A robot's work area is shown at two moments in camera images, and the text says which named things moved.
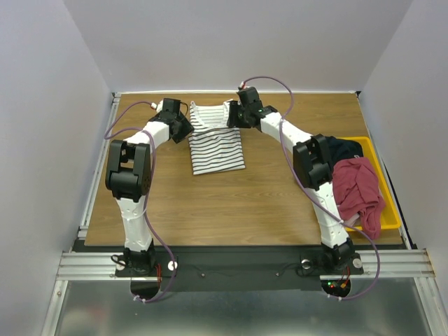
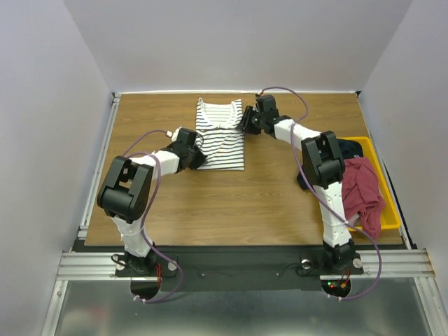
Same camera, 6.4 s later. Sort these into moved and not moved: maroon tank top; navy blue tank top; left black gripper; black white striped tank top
Moved: left black gripper
Not moved: maroon tank top; navy blue tank top; black white striped tank top
